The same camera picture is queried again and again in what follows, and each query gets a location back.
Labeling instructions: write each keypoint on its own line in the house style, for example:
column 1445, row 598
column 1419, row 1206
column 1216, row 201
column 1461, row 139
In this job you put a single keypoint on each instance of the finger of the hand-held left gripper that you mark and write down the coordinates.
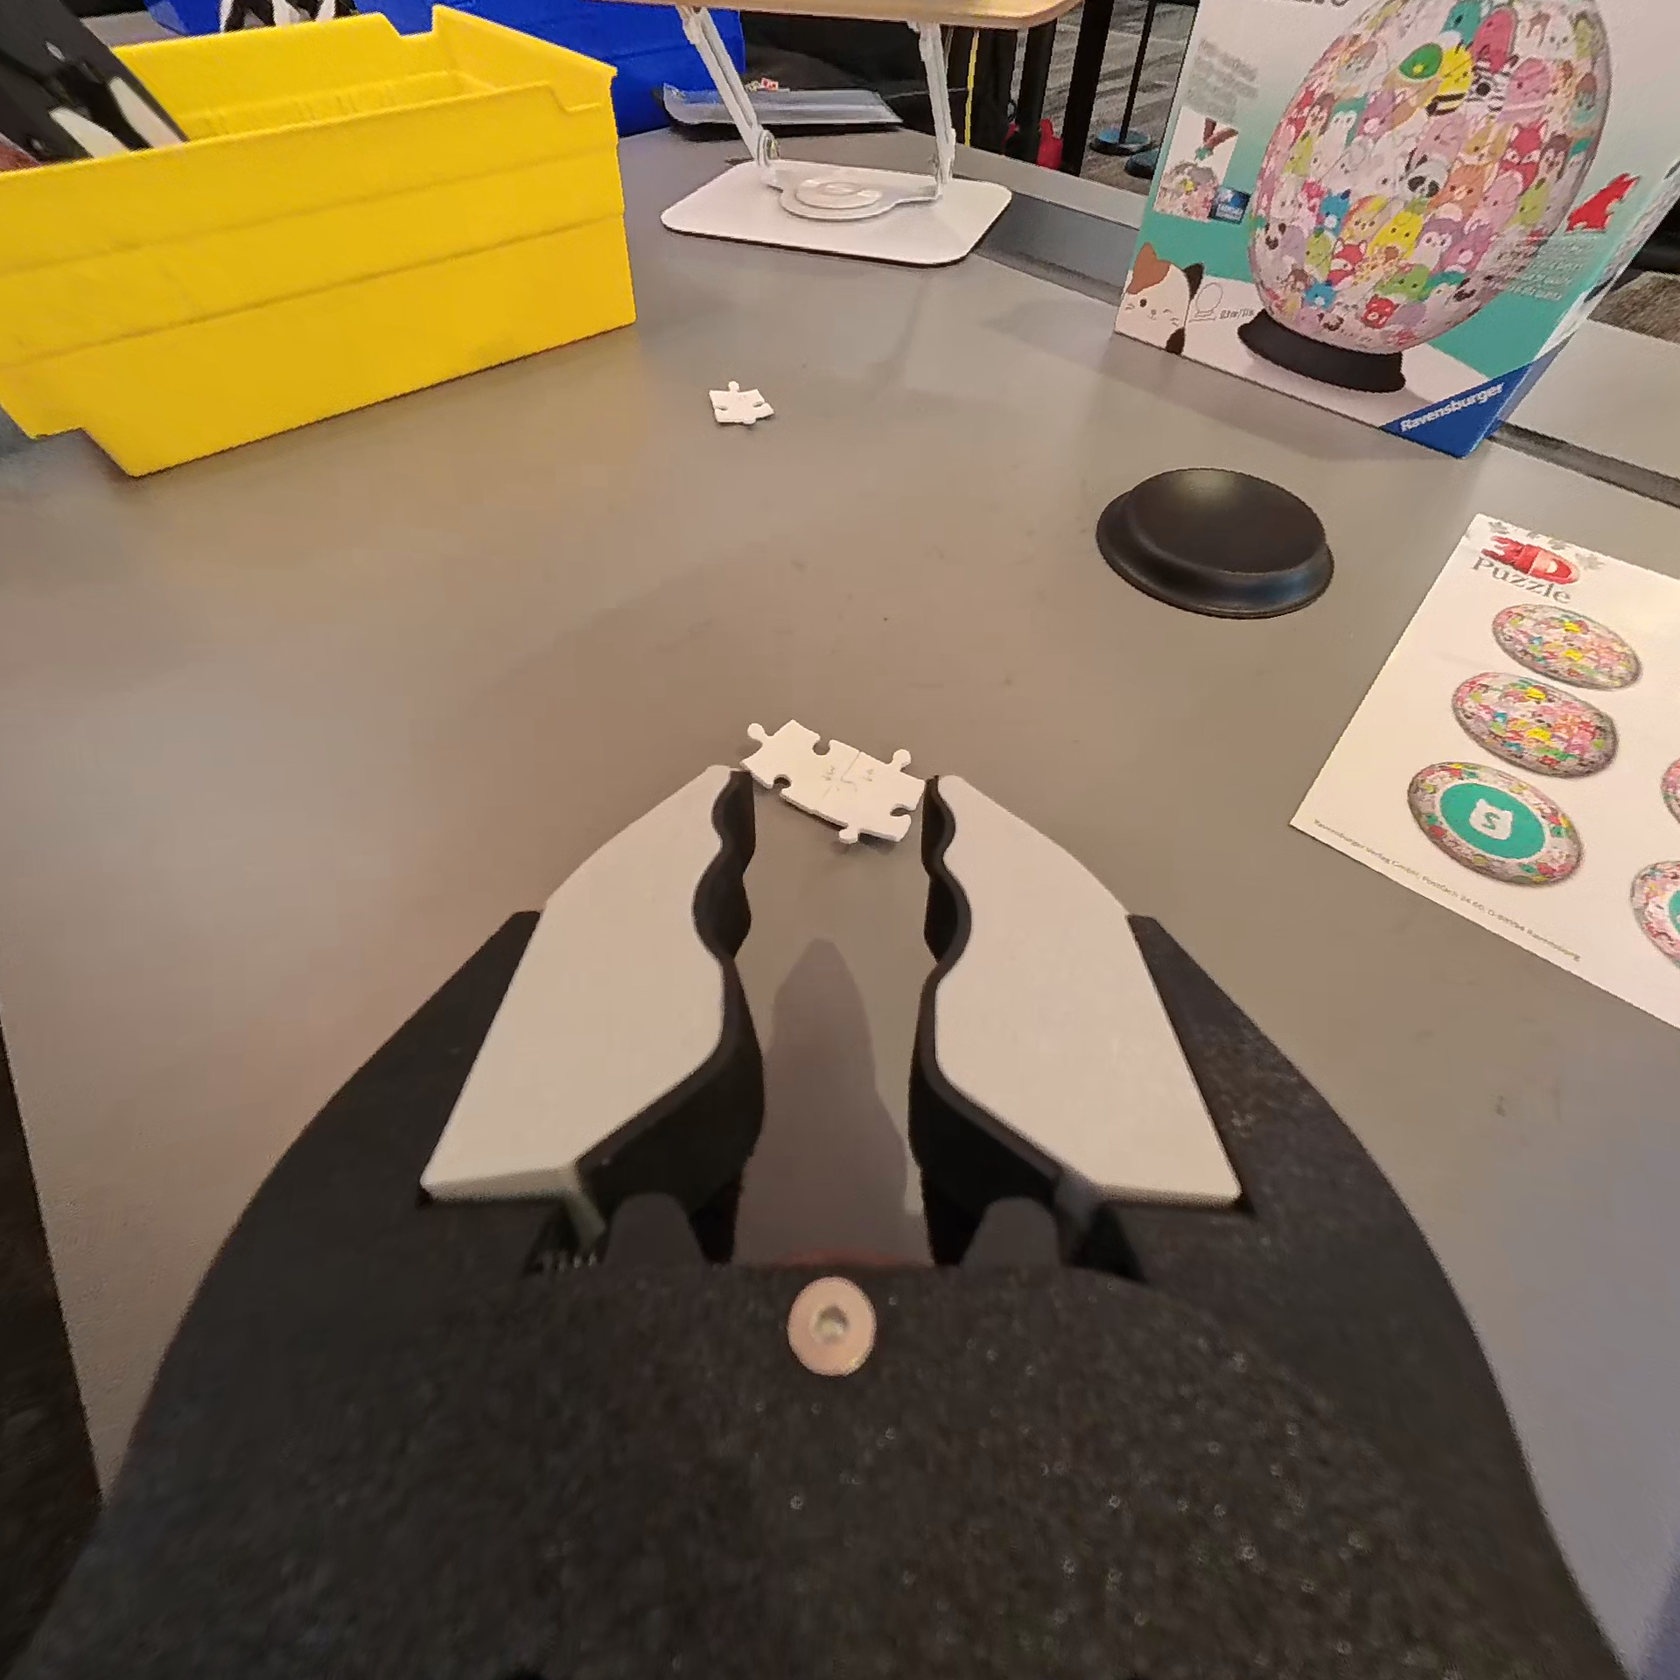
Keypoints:
column 142, row 112

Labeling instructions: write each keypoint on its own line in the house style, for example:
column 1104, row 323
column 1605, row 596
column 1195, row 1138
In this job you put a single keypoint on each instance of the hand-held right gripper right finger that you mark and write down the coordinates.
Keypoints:
column 1077, row 1037

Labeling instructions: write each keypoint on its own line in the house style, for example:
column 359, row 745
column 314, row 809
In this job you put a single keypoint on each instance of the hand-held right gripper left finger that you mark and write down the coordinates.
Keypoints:
column 590, row 1024

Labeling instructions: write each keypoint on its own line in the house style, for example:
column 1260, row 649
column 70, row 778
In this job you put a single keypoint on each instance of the yellow plastic bin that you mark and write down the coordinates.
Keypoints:
column 328, row 262

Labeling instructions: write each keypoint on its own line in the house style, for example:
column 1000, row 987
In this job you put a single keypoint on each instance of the white puzzle piece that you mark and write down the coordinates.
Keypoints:
column 789, row 759
column 869, row 795
column 739, row 404

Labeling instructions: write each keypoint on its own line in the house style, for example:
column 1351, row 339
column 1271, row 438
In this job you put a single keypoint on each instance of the white printed instruction leaflet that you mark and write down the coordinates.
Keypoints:
column 1445, row 788

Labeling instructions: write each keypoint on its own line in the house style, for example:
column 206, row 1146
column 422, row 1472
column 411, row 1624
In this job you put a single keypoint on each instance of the colourful puzzle ball box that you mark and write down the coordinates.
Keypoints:
column 1378, row 196

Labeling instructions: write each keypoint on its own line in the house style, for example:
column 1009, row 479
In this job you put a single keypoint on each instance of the blue box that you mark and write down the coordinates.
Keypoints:
column 590, row 52

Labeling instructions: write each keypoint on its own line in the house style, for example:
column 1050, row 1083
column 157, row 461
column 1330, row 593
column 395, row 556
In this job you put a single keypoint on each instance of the black round stand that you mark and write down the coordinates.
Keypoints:
column 1214, row 539

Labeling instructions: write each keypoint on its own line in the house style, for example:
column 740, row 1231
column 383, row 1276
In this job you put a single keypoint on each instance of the person's dark grey garment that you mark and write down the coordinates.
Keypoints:
column 39, row 1313

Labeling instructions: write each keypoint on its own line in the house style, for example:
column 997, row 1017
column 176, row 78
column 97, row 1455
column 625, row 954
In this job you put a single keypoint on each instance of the clear plastic bag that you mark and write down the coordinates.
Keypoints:
column 789, row 108

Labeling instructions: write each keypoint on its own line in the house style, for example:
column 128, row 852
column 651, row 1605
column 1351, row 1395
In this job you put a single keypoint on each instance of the white base clear stand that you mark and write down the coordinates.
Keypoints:
column 919, row 223

